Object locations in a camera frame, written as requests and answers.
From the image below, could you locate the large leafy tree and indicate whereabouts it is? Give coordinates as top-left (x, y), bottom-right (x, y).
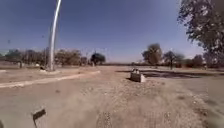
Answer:
top-left (177, 0), bottom-right (224, 68)

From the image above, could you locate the pale kerb strip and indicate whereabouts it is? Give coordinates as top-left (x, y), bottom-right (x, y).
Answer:
top-left (0, 70), bottom-right (101, 89)

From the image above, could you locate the brown gravel dirt road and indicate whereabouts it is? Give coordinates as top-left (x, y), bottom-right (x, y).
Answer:
top-left (0, 65), bottom-right (224, 128)

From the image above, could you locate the tall pale pole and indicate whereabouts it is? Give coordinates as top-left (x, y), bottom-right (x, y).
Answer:
top-left (47, 0), bottom-right (63, 72)

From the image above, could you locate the row of brown trees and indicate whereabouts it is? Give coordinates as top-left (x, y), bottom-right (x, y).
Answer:
top-left (0, 48), bottom-right (88, 67)

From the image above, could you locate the concrete block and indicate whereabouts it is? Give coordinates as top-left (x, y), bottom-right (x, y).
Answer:
top-left (129, 68), bottom-right (147, 83)

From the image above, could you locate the green leafy tree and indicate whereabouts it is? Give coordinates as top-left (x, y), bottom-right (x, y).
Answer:
top-left (141, 43), bottom-right (163, 66)

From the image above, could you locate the small green tree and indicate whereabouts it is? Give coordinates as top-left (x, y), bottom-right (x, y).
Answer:
top-left (163, 50), bottom-right (185, 70)

